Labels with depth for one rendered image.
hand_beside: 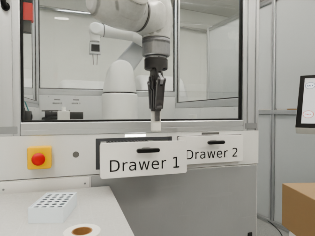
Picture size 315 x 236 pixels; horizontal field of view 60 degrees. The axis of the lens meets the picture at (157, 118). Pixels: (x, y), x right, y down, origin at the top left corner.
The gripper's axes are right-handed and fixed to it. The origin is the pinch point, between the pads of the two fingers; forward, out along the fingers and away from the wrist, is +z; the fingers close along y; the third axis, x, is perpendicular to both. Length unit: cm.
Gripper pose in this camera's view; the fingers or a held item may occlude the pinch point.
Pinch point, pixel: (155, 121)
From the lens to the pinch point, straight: 88.0
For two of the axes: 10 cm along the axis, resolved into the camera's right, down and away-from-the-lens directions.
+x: -9.5, 0.1, -3.0
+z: 0.0, 10.0, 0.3
